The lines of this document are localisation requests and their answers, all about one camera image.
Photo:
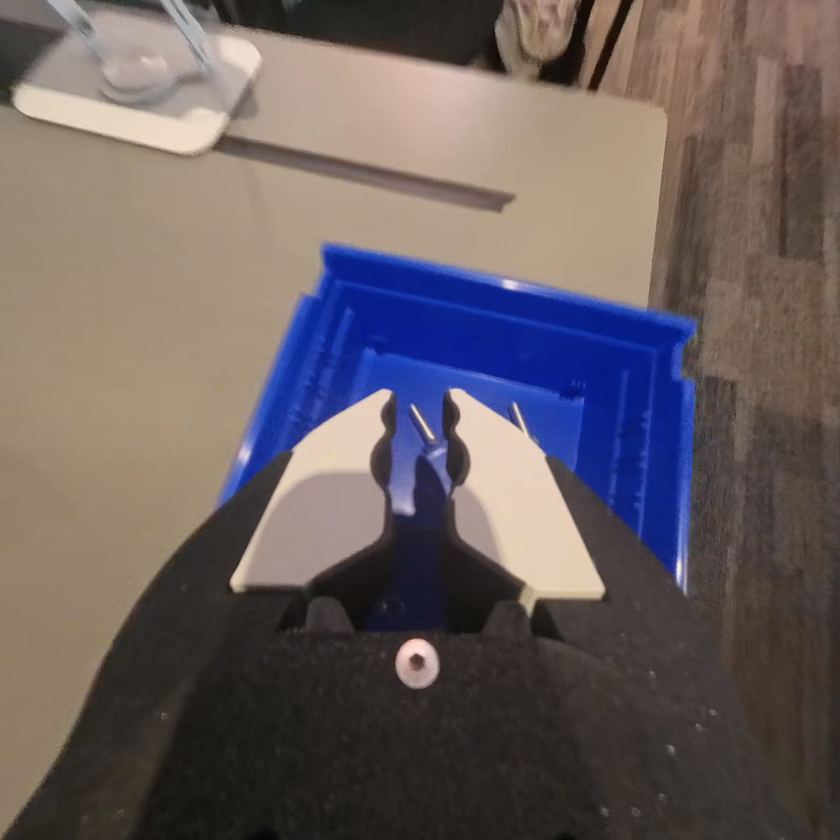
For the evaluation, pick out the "blue plastic bin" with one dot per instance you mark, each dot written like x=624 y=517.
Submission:
x=492 y=341

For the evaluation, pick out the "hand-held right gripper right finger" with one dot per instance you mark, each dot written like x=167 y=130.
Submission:
x=525 y=525

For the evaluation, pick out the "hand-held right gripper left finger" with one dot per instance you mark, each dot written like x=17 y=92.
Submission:
x=308 y=518

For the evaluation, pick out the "steel hex bolt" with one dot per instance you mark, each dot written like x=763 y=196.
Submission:
x=518 y=417
x=420 y=423

